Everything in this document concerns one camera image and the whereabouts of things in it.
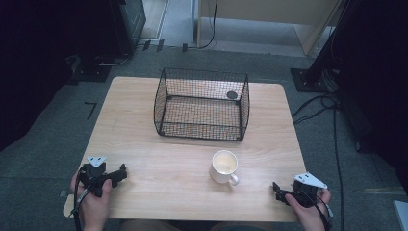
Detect white ceramic cup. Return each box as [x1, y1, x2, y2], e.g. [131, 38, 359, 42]
[209, 149, 241, 187]

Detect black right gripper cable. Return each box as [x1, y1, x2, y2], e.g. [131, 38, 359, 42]
[297, 188, 334, 231]

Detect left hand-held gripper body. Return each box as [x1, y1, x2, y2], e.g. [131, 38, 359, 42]
[78, 156, 113, 198]

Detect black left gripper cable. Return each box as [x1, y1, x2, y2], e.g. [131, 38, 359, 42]
[72, 174, 97, 231]

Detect black flat base plate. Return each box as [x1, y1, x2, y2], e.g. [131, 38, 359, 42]
[65, 54, 115, 85]

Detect person's right hand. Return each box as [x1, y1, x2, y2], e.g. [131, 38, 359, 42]
[284, 188, 332, 231]

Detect black wire mesh basket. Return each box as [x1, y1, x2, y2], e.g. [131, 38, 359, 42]
[153, 66, 251, 142]

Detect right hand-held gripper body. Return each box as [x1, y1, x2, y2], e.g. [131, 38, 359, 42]
[291, 171, 328, 209]

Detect black stand with base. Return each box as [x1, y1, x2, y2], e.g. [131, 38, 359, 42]
[290, 0, 357, 94]

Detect long black floor cable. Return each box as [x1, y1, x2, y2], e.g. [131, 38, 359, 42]
[332, 105, 345, 231]

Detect dark curtain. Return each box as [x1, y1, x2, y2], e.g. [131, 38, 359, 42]
[333, 0, 408, 195]

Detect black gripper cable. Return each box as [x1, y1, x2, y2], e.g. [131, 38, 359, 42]
[72, 174, 97, 231]
[297, 188, 334, 231]

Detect person's left hand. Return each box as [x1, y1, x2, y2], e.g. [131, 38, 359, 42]
[69, 170, 114, 231]

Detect white flat object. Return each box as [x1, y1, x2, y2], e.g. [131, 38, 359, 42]
[393, 199, 408, 231]

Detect light wooden furniture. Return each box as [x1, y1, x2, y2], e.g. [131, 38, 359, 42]
[195, 0, 343, 58]

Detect black cabinet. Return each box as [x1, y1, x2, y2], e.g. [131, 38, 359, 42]
[109, 0, 147, 56]

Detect thin black hanging cable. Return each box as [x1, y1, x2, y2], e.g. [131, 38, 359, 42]
[195, 0, 219, 50]

